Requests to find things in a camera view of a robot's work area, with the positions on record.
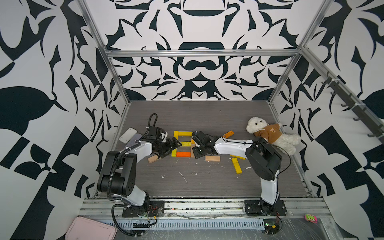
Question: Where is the white teddy bear brown shirt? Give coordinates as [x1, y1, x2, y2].
[246, 117, 301, 156]

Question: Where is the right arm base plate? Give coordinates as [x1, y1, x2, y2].
[244, 199, 287, 217]

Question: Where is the pink tray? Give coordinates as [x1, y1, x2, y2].
[65, 217, 117, 240]

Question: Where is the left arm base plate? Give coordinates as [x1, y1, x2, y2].
[122, 200, 165, 218]

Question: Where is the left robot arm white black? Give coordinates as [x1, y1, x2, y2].
[97, 113, 182, 207]

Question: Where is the pink green small gadget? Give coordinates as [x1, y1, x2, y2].
[305, 214, 318, 223]

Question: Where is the natural wood block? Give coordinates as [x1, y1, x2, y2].
[148, 155, 159, 164]
[191, 144, 196, 158]
[205, 156, 221, 162]

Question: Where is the white small device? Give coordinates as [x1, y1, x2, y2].
[119, 128, 138, 144]

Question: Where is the grey hook rail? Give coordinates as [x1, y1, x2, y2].
[322, 71, 384, 145]

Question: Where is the aluminium front rail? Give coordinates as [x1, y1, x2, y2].
[79, 198, 332, 219]

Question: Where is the yellow block right short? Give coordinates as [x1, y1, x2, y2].
[230, 155, 246, 160]

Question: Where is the orange block far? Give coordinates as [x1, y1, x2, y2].
[223, 131, 235, 139]

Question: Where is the red orange block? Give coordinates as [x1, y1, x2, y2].
[176, 152, 191, 158]

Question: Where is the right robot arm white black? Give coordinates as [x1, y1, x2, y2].
[192, 131, 282, 206]

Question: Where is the yellow block right long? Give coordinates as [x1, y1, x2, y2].
[232, 158, 242, 174]

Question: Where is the green circuit board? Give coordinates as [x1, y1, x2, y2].
[263, 219, 281, 236]

